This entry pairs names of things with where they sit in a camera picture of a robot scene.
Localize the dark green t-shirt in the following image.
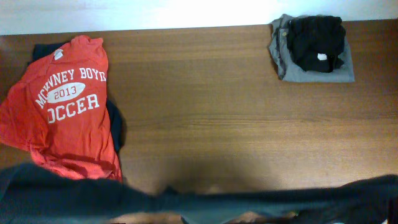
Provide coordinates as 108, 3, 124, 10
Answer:
1, 164, 397, 223

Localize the navy blue garment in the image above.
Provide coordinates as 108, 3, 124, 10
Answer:
32, 42, 123, 154

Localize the grey folded garment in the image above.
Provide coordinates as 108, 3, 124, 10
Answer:
269, 14, 354, 83

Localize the red soccer t-shirt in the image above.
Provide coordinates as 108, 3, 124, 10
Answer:
1, 35, 123, 181

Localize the black folded garment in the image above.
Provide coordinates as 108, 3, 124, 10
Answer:
287, 16, 346, 73

